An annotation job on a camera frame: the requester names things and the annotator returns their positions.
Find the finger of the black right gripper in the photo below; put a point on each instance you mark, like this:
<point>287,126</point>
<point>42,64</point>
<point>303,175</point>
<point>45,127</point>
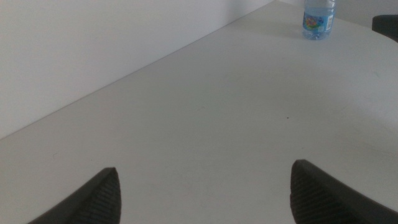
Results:
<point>387,25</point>

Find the clear water bottle blue cap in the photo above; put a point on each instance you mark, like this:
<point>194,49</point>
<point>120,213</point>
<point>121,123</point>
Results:
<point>318,21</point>

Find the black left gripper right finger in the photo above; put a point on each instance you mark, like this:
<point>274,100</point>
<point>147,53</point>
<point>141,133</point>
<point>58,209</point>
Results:
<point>320,199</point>

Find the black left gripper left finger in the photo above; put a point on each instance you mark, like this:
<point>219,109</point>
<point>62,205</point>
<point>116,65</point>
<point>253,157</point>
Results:
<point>96,202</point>

